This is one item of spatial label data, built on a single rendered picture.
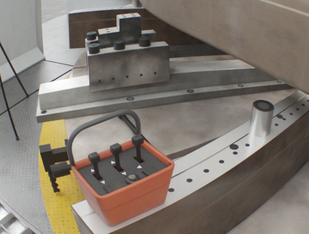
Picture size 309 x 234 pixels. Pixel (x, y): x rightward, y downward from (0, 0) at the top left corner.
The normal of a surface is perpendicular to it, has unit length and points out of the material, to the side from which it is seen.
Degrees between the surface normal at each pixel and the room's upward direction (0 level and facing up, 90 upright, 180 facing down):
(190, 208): 90
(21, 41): 90
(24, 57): 37
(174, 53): 90
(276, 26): 90
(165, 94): 0
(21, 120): 0
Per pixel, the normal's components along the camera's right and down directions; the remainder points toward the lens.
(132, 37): 0.25, 0.49
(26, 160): -0.01, -0.86
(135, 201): 0.61, 0.50
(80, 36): -0.13, 0.50
